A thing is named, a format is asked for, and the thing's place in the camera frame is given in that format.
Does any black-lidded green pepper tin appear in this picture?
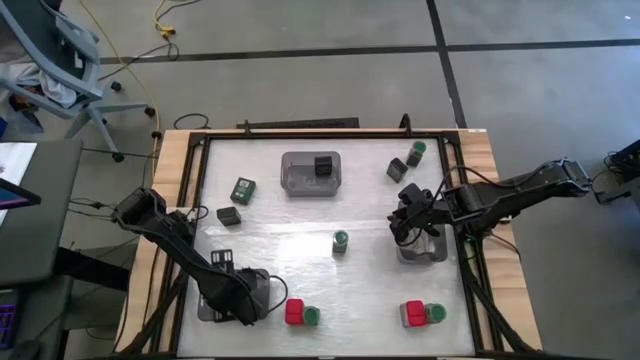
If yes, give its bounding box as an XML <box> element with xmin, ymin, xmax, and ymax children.
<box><xmin>385</xmin><ymin>157</ymin><xmax>410</xmax><ymax>185</ymax></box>
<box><xmin>216</xmin><ymin>205</ymin><xmax>243</xmax><ymax>227</ymax></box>
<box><xmin>229</xmin><ymin>176</ymin><xmax>258</xmax><ymax>206</ymax></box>
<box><xmin>313</xmin><ymin>155</ymin><xmax>335</xmax><ymax>178</ymax></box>

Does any black equipment with cables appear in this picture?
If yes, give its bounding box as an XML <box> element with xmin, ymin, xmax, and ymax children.
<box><xmin>591</xmin><ymin>138</ymin><xmax>640</xmax><ymax>207</ymax></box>

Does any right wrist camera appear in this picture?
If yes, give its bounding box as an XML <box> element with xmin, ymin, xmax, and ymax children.
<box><xmin>397</xmin><ymin>182</ymin><xmax>426</xmax><ymax>204</ymax></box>

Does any person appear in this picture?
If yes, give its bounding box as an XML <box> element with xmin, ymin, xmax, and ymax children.
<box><xmin>0</xmin><ymin>47</ymin><xmax>76</xmax><ymax>136</ymax></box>

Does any white sheet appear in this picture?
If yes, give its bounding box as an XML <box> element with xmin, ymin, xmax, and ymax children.
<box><xmin>0</xmin><ymin>142</ymin><xmax>39</xmax><ymax>226</ymax></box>

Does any long yellow floor cable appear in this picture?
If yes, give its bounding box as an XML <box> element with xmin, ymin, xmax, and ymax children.
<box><xmin>78</xmin><ymin>0</ymin><xmax>164</xmax><ymax>181</ymax></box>

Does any grey plastic bin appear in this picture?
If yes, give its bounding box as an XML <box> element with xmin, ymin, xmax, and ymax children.
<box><xmin>196</xmin><ymin>268</ymin><xmax>272</xmax><ymax>322</ymax></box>
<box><xmin>279</xmin><ymin>150</ymin><xmax>344</xmax><ymax>199</ymax></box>
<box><xmin>397</xmin><ymin>197</ymin><xmax>449</xmax><ymax>265</ymax></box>

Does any yellow cable with plug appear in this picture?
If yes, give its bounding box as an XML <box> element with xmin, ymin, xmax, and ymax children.
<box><xmin>152</xmin><ymin>0</ymin><xmax>177</xmax><ymax>40</ymax></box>

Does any grey office chair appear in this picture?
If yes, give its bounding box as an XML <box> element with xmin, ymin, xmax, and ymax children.
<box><xmin>0</xmin><ymin>0</ymin><xmax>157</xmax><ymax>164</ymax></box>

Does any red-lidded paprika tin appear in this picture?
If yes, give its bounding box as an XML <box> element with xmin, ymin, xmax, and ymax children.
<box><xmin>399</xmin><ymin>299</ymin><xmax>428</xmax><ymax>329</ymax></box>
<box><xmin>284</xmin><ymin>298</ymin><xmax>306</xmax><ymax>327</ymax></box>

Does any black flat bar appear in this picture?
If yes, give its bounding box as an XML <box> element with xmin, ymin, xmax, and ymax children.
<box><xmin>235</xmin><ymin>116</ymin><xmax>361</xmax><ymax>131</ymax></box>

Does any black desk base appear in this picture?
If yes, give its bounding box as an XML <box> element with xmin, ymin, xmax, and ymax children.
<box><xmin>52</xmin><ymin>244</ymin><xmax>132</xmax><ymax>294</ymax></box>

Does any thin black cable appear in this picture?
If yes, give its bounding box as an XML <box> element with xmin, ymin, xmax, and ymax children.
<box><xmin>79</xmin><ymin>145</ymin><xmax>162</xmax><ymax>160</ymax></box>

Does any black metal table frame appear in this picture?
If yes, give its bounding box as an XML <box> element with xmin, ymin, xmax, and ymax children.
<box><xmin>117</xmin><ymin>113</ymin><xmax>546</xmax><ymax>360</ymax></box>

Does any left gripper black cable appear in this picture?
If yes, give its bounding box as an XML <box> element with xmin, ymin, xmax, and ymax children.
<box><xmin>257</xmin><ymin>273</ymin><xmax>290</xmax><ymax>317</ymax></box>

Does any backlit keyboard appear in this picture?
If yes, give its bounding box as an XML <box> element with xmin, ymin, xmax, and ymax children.
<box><xmin>0</xmin><ymin>287</ymin><xmax>21</xmax><ymax>351</ymax></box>

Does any dark tablet screen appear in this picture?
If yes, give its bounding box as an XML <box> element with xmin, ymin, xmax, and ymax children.
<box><xmin>0</xmin><ymin>177</ymin><xmax>43</xmax><ymax>211</ymax></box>

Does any dark grey desk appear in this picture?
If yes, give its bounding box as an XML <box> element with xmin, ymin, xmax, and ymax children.
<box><xmin>0</xmin><ymin>138</ymin><xmax>85</xmax><ymax>289</ymax></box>

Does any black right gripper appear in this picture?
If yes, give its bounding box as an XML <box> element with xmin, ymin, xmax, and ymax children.
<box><xmin>388</xmin><ymin>199</ymin><xmax>451</xmax><ymax>247</ymax></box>

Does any black looped floor cable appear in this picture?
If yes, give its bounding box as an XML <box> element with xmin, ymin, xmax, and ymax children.
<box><xmin>173</xmin><ymin>112</ymin><xmax>211</xmax><ymax>130</ymax></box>

